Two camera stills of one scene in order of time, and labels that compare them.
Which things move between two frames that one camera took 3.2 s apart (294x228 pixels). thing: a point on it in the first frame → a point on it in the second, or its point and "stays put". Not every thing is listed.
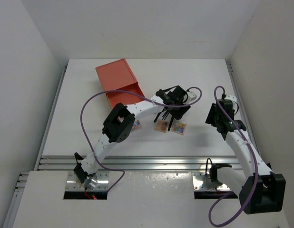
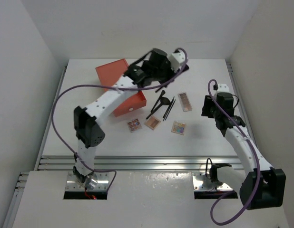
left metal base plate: x=72 y=183 stays put
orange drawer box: x=118 y=75 stays put
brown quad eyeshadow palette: x=161 y=126 → x=152 y=122
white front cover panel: x=140 y=199 stays put
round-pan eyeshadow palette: x=137 y=125 stays put
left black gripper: x=178 y=114 → x=171 y=72
